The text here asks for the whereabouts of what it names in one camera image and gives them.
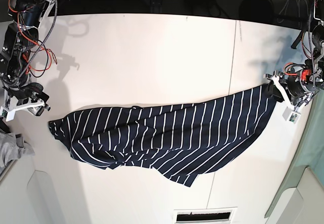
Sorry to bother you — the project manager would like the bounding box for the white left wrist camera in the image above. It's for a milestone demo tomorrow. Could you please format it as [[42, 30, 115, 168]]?
[[282, 107, 301, 124]]

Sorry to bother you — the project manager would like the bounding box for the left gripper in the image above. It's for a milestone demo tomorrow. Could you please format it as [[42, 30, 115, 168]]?
[[264, 63, 323, 107]]

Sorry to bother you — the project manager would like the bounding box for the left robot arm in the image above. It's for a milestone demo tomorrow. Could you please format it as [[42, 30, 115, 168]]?
[[264, 0, 323, 112]]

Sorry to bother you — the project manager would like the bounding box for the white cable on floor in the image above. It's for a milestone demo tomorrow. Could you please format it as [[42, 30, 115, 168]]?
[[254, 0, 314, 24]]

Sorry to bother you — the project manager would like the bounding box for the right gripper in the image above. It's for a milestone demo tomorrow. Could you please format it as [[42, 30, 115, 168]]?
[[5, 82, 50, 115]]

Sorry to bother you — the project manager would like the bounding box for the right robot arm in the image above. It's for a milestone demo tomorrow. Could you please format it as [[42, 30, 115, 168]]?
[[1, 0, 58, 121]]

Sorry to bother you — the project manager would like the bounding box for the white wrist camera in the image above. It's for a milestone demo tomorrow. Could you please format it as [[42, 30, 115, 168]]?
[[282, 107, 301, 124], [1, 106, 16, 122]]

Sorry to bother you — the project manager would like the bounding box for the green fabric at right edge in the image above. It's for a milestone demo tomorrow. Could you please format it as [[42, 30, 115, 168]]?
[[265, 92, 323, 219]]

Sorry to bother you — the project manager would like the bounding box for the navy white striped t-shirt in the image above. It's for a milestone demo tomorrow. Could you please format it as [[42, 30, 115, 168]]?
[[48, 85, 276, 186]]

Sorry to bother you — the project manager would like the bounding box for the grey cloth pile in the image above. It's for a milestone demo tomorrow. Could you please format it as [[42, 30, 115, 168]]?
[[1, 117, 34, 171]]

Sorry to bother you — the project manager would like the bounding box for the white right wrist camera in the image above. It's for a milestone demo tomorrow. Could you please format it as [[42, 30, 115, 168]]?
[[1, 106, 16, 122]]

